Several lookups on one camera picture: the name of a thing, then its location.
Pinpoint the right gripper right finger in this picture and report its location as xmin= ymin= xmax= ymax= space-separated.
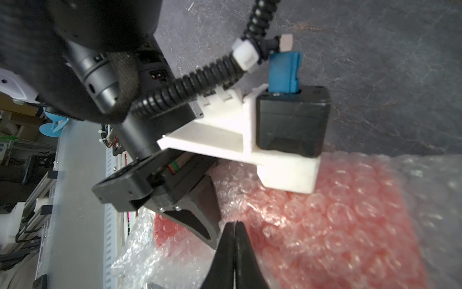
xmin=235 ymin=222 xmax=269 ymax=289

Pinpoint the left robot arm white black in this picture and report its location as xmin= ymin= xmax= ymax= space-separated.
xmin=1 ymin=1 xmax=245 ymax=248

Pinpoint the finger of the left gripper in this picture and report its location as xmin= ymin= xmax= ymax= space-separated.
xmin=160 ymin=175 xmax=221 ymax=249

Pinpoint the clear bubble wrap sheet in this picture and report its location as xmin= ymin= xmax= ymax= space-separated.
xmin=109 ymin=151 xmax=462 ymax=289

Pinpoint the red plastic wine glass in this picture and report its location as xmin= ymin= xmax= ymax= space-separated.
xmin=153 ymin=158 xmax=430 ymax=289

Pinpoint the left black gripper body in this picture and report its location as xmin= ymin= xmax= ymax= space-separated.
xmin=91 ymin=149 xmax=217 ymax=211

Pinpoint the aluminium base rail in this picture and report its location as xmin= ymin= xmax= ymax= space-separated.
xmin=102 ymin=148 xmax=136 ymax=289

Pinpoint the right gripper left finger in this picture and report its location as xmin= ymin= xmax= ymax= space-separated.
xmin=201 ymin=222 xmax=236 ymax=289

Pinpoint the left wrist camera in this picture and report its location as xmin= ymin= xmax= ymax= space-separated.
xmin=158 ymin=51 xmax=331 ymax=194

